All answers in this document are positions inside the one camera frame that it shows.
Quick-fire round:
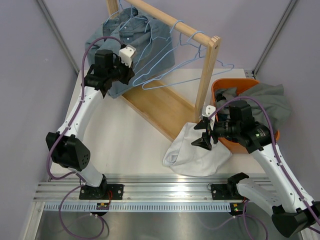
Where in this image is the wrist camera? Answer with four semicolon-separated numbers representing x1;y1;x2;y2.
118;45;136;68
202;105;216;130

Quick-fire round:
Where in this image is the white shirt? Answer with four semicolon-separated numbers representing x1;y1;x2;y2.
162;122;232;177

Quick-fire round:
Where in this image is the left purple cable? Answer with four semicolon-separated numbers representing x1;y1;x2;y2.
46;36;127;238

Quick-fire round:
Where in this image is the light blue denim garment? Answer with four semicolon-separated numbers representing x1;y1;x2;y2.
84;23;139;65

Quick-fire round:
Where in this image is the blue wire hanger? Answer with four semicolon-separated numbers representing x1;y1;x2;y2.
141;31;235;91

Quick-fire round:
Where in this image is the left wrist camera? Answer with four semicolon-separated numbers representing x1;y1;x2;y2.
118;45;136;68

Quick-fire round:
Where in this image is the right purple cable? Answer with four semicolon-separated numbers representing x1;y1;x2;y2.
197;96;320;240

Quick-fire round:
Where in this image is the wooden clothes rack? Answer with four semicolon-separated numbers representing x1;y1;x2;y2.
106;0;222;145

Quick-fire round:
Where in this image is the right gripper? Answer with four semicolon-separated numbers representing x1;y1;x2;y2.
192;118;241;150

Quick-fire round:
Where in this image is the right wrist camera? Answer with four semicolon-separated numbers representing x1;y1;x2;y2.
202;105;216;130

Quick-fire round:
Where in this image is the orange plastic basket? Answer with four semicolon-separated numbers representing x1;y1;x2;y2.
211;78;280;154

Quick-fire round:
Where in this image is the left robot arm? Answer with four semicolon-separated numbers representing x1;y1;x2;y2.
45;45;136;200

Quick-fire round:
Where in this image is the grey pleated skirt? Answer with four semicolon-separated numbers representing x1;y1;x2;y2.
214;83;292;132

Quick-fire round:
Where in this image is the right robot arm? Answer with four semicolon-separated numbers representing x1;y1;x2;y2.
192;96;320;238

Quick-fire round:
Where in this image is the aluminium rail base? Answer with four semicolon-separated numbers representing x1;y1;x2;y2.
33;174;244;214

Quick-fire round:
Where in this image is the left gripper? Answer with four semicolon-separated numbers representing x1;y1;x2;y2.
107;56;135;85

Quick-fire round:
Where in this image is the purple cable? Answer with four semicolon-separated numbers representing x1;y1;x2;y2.
46;36;127;238
197;96;320;240

